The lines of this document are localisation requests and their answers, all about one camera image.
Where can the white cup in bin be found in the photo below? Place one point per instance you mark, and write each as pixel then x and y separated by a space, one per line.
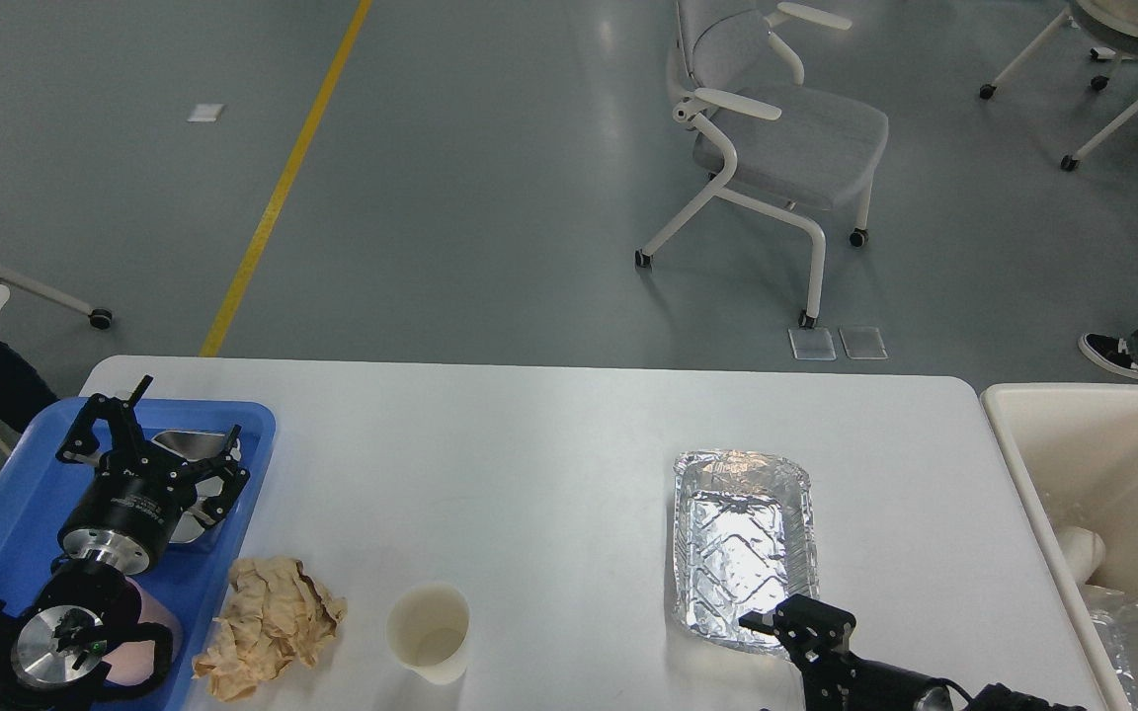
pixel 1083 551

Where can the left floor outlet plate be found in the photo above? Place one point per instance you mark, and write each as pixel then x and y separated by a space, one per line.
pixel 812 344

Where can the aluminium foil tray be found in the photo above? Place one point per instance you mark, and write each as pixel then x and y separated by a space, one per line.
pixel 743 541

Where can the blue plastic tray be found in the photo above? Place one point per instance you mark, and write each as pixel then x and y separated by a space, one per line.
pixel 37 493

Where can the grey white office chair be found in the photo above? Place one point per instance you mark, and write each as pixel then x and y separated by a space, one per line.
pixel 768 140

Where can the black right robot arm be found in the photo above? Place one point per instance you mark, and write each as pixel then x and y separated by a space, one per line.
pixel 997 696

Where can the white paper scrap on floor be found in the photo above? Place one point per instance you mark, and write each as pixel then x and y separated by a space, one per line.
pixel 205 113

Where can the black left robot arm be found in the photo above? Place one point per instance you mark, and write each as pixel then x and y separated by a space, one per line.
pixel 93 637

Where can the cream plastic bin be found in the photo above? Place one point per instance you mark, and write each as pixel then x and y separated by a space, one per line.
pixel 1072 451

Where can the cream paper cup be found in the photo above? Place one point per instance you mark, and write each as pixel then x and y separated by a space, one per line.
pixel 427 632

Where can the foil tray in bin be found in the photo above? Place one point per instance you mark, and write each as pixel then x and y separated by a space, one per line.
pixel 1114 615

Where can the right floor outlet plate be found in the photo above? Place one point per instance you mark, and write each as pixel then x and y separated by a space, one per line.
pixel 863 343

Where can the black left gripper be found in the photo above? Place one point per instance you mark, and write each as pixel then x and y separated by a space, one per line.
pixel 128 514

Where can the floor outlet plate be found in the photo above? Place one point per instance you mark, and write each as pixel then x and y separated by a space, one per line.
pixel 863 343
pixel 812 344

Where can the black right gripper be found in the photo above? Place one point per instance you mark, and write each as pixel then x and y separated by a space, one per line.
pixel 817 636

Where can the crumpled brown paper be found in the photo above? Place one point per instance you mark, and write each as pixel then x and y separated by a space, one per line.
pixel 276 615

